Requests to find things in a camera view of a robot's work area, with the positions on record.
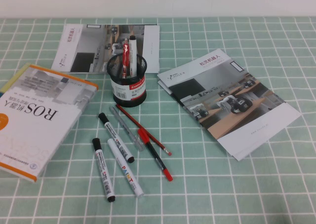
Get black mesh pen holder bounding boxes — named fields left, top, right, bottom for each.
left=106, top=53, right=148, bottom=108

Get white orange ROS book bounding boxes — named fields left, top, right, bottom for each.
left=0, top=63, right=99, bottom=183

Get clear plastic pen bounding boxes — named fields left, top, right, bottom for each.
left=109, top=106, right=145, bottom=152

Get red white ballpoint pen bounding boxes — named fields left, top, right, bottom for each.
left=121, top=42, right=130, bottom=79

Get white photo brochure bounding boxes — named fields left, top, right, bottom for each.
left=157, top=48, right=302, bottom=158
left=50, top=23, right=161, bottom=74
left=157, top=77, right=249, bottom=162

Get white paint marker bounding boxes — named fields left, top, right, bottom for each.
left=107, top=138, right=145, bottom=198

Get black pen with red cap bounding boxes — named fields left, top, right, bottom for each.
left=137, top=128, right=174, bottom=182

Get red pencil with eraser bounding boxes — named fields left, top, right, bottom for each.
left=115, top=104, right=173, bottom=156

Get white black-capped marker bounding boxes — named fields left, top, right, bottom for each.
left=92, top=137, right=116, bottom=203
left=128, top=35, right=138, bottom=78
left=98, top=112, right=135, bottom=164

